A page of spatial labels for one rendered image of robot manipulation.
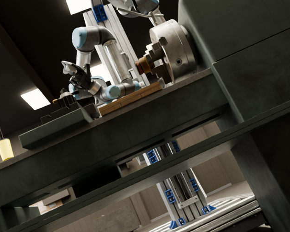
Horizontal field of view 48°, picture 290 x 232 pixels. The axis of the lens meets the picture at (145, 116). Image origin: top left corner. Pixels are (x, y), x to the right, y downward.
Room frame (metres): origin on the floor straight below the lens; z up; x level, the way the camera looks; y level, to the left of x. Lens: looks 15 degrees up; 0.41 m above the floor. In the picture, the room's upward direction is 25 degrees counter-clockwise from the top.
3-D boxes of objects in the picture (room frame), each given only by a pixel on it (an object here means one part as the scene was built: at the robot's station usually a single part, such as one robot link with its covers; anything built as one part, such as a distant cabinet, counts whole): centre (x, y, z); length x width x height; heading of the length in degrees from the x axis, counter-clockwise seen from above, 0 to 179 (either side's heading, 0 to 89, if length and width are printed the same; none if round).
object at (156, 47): (1.48, -0.19, 1.08); 0.12 x 0.11 x 0.05; 1
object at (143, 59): (1.57, -0.11, 1.08); 0.09 x 0.09 x 0.09; 1
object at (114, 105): (1.56, 0.03, 0.89); 0.36 x 0.30 x 0.04; 1
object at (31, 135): (1.59, 0.40, 0.90); 0.53 x 0.30 x 0.06; 1
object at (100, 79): (2.14, 0.22, 1.33); 0.13 x 0.12 x 0.14; 122
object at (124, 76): (1.80, 0.01, 1.29); 0.12 x 0.11 x 0.49; 32
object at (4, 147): (8.55, 3.96, 3.50); 0.36 x 0.36 x 0.57
